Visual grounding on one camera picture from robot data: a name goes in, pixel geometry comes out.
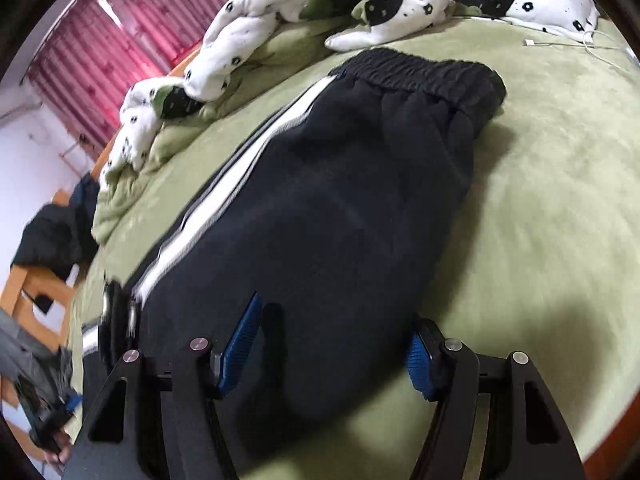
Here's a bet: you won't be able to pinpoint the white floral quilt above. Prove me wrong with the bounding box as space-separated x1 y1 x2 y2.
99 0 453 186

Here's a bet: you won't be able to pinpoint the white floral pillow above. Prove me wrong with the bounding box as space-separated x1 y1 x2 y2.
442 0 600 37

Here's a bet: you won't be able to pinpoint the white charging cable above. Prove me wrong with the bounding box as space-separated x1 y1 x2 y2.
522 29 640 69

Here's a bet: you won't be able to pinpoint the red patterned curtain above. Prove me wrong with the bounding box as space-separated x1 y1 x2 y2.
95 0 252 75
27 0 172 149

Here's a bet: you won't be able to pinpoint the navy garment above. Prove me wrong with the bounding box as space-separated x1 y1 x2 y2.
67 172 102 212

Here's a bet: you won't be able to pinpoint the wooden bed frame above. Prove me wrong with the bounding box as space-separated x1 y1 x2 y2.
0 0 626 480

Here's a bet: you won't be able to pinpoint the black jacket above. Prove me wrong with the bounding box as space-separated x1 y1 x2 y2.
11 202 101 281

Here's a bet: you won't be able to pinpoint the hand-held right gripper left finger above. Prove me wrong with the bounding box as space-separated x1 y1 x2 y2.
62 291 264 480

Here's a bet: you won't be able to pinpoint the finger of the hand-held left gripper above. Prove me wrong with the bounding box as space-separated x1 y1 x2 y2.
97 280 144 361

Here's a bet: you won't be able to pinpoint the black pants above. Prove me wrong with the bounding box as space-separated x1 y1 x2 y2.
82 47 508 477

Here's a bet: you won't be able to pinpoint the green fleece blanket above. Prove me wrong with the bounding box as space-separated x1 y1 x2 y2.
65 10 640 480

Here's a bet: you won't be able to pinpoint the grey jeans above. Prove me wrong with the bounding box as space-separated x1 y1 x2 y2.
0 307 76 411

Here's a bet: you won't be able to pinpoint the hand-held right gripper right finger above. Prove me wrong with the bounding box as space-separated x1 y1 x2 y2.
405 316 586 480

